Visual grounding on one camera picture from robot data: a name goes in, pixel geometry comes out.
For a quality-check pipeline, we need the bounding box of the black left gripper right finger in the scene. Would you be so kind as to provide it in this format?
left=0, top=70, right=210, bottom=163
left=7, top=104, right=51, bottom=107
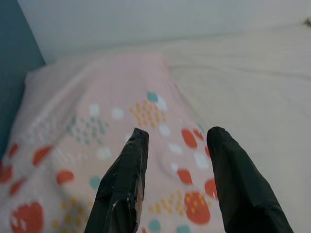
left=206, top=126, right=294, bottom=233

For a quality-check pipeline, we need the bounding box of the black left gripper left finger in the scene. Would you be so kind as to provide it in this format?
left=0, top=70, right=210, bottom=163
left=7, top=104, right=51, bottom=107
left=84, top=128, right=149, bottom=233

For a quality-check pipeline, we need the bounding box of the pink patterned pillow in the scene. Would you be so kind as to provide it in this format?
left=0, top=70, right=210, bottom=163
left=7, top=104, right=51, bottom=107
left=0, top=52, right=219, bottom=233

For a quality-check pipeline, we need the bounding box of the mattress with white sheet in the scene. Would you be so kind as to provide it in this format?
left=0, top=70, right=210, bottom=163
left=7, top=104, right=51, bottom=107
left=43, top=20, right=311, bottom=233

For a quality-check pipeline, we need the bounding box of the blue upholstered headboard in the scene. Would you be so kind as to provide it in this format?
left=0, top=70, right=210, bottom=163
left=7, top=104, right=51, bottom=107
left=0, top=0, right=47, bottom=158

